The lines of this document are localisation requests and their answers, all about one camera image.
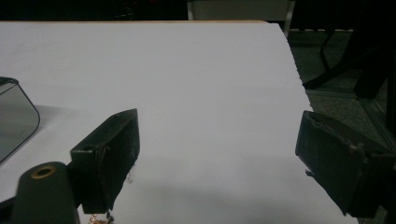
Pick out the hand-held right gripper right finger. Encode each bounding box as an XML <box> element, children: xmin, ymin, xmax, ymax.
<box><xmin>294</xmin><ymin>110</ymin><xmax>396</xmax><ymax>219</ymax></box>

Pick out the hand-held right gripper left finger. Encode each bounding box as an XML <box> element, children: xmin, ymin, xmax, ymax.
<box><xmin>70</xmin><ymin>108</ymin><xmax>141</xmax><ymax>215</ymax></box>

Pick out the gold chain jewelry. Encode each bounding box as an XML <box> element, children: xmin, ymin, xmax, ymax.
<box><xmin>88</xmin><ymin>212</ymin><xmax>115</xmax><ymax>224</ymax></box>

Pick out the clear glass compartment box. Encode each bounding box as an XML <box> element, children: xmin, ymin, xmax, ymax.
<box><xmin>0</xmin><ymin>77</ymin><xmax>41</xmax><ymax>164</ymax></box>

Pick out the black metal stand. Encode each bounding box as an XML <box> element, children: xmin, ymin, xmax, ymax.
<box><xmin>303</xmin><ymin>0</ymin><xmax>396</xmax><ymax>101</ymax></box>

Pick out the white table sheet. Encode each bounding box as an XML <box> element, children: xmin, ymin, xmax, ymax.
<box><xmin>0</xmin><ymin>21</ymin><xmax>359</xmax><ymax>224</ymax></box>

